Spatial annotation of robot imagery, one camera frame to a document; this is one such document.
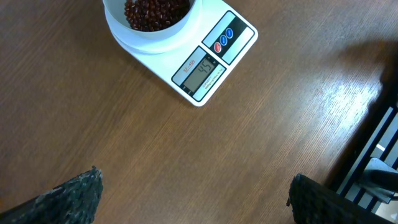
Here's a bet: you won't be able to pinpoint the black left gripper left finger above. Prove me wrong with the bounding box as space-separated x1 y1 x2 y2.
1 166 103 224

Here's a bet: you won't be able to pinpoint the grey metal table frame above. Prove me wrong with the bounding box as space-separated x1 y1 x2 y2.
327 60 397 213

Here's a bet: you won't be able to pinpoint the white digital kitchen scale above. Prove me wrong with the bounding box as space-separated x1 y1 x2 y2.
110 0 258 106

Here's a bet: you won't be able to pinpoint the white round bowl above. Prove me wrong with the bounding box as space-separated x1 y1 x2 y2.
103 0 203 40

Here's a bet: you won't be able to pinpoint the red beans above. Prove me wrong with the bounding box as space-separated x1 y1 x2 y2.
124 0 190 32

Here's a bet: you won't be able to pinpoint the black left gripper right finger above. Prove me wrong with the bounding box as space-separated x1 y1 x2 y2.
287 174 389 224

